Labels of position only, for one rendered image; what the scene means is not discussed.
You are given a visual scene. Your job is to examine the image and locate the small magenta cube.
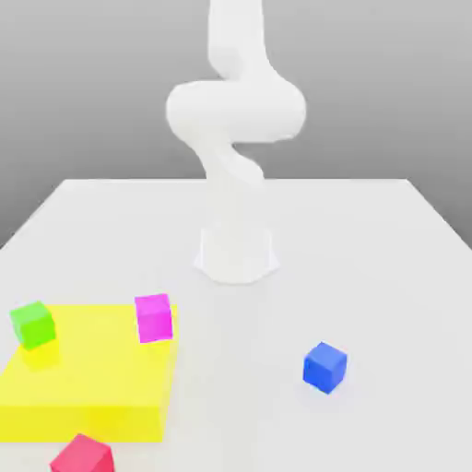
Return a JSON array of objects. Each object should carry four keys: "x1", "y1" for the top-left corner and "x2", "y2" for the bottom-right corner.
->
[{"x1": 134, "y1": 292, "x2": 174, "y2": 345}]

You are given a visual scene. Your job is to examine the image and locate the small blue cube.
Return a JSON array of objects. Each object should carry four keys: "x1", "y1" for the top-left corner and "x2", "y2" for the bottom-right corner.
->
[{"x1": 302, "y1": 341, "x2": 348, "y2": 395}]

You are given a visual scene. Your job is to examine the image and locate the small green cube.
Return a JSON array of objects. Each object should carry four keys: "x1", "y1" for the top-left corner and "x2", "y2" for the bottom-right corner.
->
[{"x1": 8, "y1": 300, "x2": 57, "y2": 351}]

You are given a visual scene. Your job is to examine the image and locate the small red cube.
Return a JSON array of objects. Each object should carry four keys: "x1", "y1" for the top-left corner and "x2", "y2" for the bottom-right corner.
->
[{"x1": 49, "y1": 432, "x2": 116, "y2": 472}]

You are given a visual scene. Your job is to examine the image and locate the large yellow box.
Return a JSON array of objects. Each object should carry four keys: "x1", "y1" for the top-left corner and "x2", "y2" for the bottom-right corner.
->
[{"x1": 0, "y1": 303, "x2": 179, "y2": 443}]

